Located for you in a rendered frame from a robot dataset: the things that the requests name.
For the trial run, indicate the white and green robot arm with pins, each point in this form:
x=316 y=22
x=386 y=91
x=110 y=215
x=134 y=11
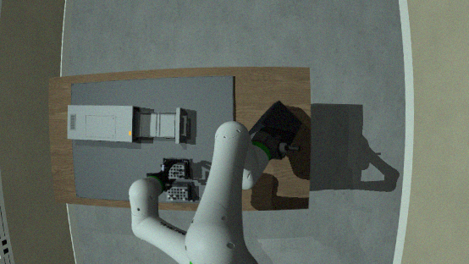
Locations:
x=215 y=235

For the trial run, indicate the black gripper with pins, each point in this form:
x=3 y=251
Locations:
x=165 y=171

